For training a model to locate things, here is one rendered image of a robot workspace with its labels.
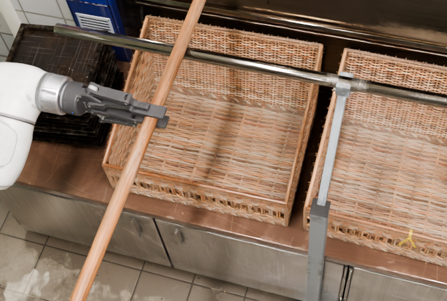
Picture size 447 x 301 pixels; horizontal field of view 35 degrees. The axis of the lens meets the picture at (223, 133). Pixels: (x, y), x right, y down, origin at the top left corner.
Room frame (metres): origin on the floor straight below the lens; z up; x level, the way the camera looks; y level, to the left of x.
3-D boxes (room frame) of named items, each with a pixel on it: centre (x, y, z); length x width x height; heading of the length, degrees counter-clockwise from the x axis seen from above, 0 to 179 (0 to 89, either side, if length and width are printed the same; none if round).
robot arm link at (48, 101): (0.97, 0.36, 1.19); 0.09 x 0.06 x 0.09; 155
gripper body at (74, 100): (0.94, 0.29, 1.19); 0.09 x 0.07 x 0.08; 65
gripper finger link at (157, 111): (0.87, 0.15, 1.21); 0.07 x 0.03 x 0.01; 65
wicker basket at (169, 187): (1.14, 0.02, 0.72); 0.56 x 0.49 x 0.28; 67
